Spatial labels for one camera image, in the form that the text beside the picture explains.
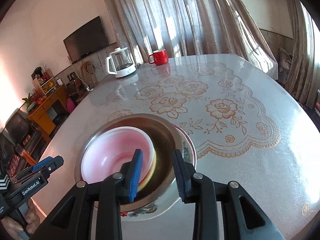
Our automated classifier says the stainless steel bowl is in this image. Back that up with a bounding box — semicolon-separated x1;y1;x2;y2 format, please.
74;113;182;212

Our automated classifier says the red plastic bowl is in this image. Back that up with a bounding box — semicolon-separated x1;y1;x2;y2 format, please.
81;126;155;183

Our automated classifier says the red double-happiness plate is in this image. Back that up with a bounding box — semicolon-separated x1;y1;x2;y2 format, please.
121;123;197;222

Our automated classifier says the yellow plastic bowl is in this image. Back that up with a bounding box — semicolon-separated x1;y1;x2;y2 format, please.
138;150;157;192

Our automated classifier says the person's left hand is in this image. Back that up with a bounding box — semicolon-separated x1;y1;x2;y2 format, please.
0;198;41;237

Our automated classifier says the black leather armchair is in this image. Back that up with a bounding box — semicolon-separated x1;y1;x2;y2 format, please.
1;112;45;177

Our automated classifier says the orange wooden desk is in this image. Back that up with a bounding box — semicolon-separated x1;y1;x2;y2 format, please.
27;85;69;142

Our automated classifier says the pink bag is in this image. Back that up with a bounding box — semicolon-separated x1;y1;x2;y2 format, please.
66;98;75;113

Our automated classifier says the wooden desktop shelf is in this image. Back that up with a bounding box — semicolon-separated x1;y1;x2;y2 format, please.
31;66;58;96

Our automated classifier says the lace patterned table cover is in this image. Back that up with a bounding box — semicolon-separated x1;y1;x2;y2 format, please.
107;62;280;158

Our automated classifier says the white glass electric kettle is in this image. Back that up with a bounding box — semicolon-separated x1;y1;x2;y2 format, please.
105;47;136;78

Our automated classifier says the red mug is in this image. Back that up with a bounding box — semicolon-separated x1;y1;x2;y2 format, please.
148;49;169;66

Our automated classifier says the side window curtain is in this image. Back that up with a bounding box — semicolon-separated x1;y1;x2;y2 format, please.
285;0;319;108

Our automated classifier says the beige window curtain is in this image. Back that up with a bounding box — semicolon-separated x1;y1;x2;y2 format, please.
104;0;278;79

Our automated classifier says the black wall television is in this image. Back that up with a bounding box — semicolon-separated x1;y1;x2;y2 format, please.
63;16;110;63

